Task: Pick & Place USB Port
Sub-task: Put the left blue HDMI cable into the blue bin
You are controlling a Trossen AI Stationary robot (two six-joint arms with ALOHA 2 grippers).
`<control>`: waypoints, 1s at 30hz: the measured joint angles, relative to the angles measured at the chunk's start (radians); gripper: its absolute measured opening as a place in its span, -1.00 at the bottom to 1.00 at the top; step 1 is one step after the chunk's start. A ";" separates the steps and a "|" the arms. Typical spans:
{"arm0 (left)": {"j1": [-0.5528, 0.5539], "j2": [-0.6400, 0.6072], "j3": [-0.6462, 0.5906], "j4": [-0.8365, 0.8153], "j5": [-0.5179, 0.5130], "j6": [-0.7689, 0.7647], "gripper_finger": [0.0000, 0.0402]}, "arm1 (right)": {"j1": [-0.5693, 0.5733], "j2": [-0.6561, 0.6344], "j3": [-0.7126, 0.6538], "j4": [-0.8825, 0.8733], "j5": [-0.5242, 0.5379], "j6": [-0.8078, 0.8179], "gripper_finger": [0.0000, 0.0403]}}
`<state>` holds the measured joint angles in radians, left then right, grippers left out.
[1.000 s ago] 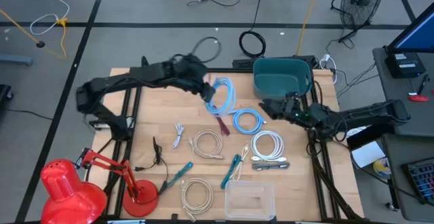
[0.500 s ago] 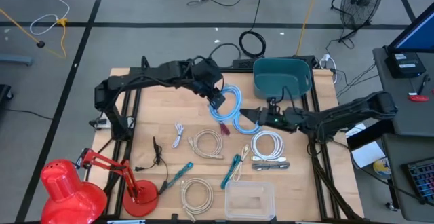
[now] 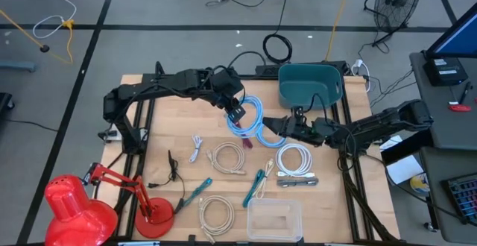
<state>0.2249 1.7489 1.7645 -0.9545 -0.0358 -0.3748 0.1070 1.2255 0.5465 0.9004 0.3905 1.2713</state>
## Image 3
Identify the grey desk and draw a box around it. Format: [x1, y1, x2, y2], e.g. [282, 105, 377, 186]
[408, 50, 477, 152]
[419, 145, 477, 245]

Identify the small black computer box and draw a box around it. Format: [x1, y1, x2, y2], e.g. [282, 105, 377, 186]
[423, 56, 470, 87]

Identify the keyboard with coloured keys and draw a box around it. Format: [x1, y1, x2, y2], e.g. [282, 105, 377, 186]
[440, 171, 477, 227]

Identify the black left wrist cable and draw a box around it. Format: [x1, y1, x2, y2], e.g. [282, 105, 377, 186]
[212, 50, 268, 90]

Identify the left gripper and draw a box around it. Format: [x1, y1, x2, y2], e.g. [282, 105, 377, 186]
[208, 66, 247, 124]

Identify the yellow and blue disc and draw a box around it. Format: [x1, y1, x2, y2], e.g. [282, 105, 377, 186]
[409, 171, 432, 197]

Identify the grey stand foot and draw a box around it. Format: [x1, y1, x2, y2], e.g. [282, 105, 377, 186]
[0, 60, 37, 73]

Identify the red desk lamp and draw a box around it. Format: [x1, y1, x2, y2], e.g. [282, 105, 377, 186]
[43, 162, 176, 246]

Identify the short white USB cable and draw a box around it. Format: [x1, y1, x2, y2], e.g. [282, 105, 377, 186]
[188, 133, 204, 164]

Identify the computer monitor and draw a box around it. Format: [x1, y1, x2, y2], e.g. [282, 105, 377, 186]
[424, 1, 477, 60]

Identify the small white paper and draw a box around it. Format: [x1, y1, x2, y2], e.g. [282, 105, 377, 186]
[379, 134, 403, 151]

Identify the white plug with cable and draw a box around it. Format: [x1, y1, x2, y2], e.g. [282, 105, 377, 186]
[351, 58, 372, 93]

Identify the black coiled hanging cable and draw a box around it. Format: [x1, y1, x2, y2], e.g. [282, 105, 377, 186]
[262, 0, 294, 65]

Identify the grey braided USB cable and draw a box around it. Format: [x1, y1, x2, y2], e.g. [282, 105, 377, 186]
[276, 177, 320, 188]

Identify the black floor fan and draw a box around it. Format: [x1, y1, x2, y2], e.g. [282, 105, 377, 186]
[363, 0, 424, 48]

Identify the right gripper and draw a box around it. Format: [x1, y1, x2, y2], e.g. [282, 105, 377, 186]
[262, 106, 331, 147]

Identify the magenta braided USB cable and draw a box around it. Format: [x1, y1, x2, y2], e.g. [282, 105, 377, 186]
[236, 121, 254, 150]

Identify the white paper sheet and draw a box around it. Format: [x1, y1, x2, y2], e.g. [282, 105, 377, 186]
[385, 154, 426, 186]

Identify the clear plastic container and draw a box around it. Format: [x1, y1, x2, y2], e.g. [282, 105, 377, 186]
[246, 198, 303, 242]

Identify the white floor cable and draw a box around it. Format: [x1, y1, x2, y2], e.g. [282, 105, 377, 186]
[32, 0, 78, 40]

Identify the yellow floor cord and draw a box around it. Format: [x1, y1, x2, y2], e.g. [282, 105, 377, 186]
[0, 9, 75, 65]

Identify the short beige USB cable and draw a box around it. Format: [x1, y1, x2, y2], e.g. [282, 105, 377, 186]
[255, 158, 276, 201]

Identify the yellow hanging extension cord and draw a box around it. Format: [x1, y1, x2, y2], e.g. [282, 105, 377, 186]
[324, 0, 356, 61]

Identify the teal braided USB cable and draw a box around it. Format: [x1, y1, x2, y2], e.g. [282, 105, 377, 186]
[174, 177, 213, 214]
[241, 168, 266, 209]

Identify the black power strip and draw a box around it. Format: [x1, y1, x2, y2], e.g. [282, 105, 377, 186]
[255, 60, 347, 78]

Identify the thin black cable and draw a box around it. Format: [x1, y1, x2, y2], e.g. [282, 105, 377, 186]
[147, 149, 186, 214]

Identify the teal plastic bin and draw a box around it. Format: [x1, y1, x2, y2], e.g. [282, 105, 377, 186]
[277, 63, 344, 112]

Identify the black pen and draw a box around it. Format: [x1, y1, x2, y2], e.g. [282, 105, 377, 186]
[458, 81, 473, 105]

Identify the beige ethernet cable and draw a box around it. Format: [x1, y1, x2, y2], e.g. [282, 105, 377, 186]
[198, 195, 236, 245]
[206, 141, 247, 176]

